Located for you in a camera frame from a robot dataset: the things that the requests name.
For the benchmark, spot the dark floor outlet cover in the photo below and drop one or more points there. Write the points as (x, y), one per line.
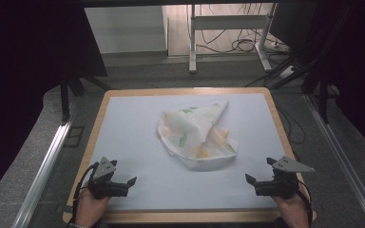
(74, 136)

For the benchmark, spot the white power strip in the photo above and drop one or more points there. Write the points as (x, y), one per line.
(287, 71)

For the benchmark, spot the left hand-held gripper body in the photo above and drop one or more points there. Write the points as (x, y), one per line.
(106, 188)

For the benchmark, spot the white cabinet panel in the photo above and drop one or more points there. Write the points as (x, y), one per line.
(123, 28)

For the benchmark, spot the wooden framed work board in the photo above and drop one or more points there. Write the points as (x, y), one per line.
(187, 91)

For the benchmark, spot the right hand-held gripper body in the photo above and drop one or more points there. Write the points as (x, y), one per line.
(282, 186)

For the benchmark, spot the light blue table mat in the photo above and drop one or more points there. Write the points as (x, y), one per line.
(133, 126)

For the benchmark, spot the black curtain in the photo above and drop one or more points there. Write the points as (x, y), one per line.
(361, 63)
(22, 79)

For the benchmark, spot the aluminium floor rail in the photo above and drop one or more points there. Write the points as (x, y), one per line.
(44, 171)
(342, 158)

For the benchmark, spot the white leaf-print cloth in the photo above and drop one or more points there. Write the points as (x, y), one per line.
(193, 133)

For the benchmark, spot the black metal stand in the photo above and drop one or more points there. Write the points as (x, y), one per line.
(323, 95)
(65, 101)

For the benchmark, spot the white metal desk frame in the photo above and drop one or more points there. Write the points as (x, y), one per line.
(228, 22)

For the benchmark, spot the person's right hand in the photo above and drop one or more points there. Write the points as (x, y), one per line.
(294, 212)

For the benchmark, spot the person's left hand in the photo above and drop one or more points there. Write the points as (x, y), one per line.
(88, 209)

